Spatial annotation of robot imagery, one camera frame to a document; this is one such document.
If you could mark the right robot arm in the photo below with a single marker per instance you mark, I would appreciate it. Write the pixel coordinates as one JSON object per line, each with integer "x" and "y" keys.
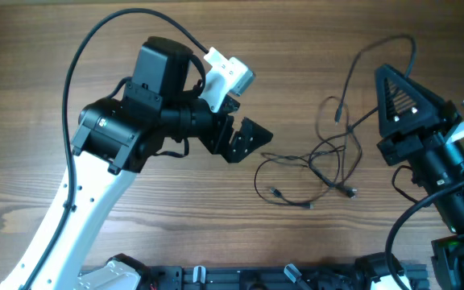
{"x": 440, "y": 171}

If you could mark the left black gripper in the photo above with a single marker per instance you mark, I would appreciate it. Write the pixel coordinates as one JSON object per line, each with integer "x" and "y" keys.
{"x": 236, "y": 147}

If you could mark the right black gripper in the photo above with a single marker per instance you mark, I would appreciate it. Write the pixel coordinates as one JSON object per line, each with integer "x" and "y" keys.
{"x": 430, "y": 120}

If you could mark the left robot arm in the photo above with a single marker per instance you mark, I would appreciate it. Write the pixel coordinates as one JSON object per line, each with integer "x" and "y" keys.
{"x": 172, "y": 93}

